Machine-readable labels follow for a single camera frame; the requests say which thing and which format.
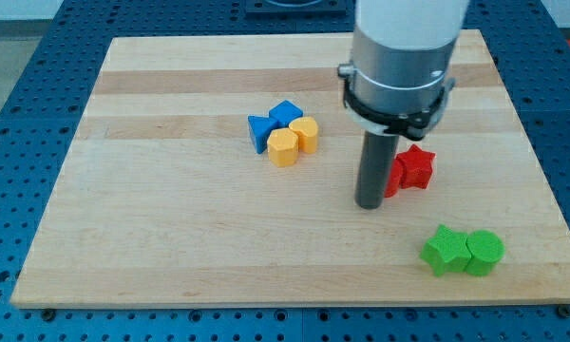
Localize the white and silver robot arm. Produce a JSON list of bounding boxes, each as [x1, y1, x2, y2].
[[337, 0, 469, 141]]

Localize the yellow hexagon block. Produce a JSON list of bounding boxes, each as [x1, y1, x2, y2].
[[267, 128, 298, 167]]

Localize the yellow heart block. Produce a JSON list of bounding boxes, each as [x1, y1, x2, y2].
[[289, 117, 319, 154]]

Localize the blue triangle block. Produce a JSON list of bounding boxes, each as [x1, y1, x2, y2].
[[247, 115, 278, 154]]

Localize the blue cube block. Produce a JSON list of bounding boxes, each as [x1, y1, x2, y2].
[[269, 100, 303, 128]]

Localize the light wooden board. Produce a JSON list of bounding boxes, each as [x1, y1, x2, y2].
[[10, 29, 570, 309]]

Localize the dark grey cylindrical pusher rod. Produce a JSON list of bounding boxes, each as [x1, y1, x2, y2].
[[354, 132, 399, 210]]

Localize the red star block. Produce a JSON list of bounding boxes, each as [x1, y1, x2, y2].
[[397, 144, 436, 189]]

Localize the green star block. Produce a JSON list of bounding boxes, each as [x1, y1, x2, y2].
[[420, 224, 471, 276]]

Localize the green cylinder block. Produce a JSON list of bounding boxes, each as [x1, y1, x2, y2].
[[465, 230, 505, 276]]

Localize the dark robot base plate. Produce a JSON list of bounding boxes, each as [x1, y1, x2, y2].
[[243, 0, 348, 16]]

